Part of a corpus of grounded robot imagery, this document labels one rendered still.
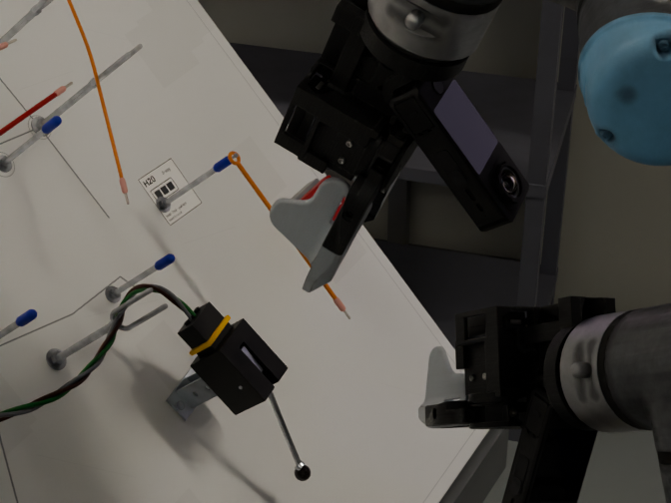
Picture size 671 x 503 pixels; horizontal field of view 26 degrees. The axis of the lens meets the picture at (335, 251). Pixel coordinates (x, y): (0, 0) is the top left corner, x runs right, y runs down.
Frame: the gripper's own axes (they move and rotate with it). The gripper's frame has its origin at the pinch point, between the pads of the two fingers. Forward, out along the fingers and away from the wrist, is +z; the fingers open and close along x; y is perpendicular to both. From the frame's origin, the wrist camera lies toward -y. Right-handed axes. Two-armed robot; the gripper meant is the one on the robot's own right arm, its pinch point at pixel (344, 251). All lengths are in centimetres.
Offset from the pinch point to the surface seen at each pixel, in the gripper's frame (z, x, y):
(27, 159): 13.7, -4.3, 27.2
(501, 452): 38, -26, -21
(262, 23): 110, -160, 53
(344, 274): 25.8, -23.9, 1.4
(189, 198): 18.8, -15.1, 16.2
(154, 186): 17.6, -12.9, 18.9
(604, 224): 111, -161, -28
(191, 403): 23.2, 1.0, 5.6
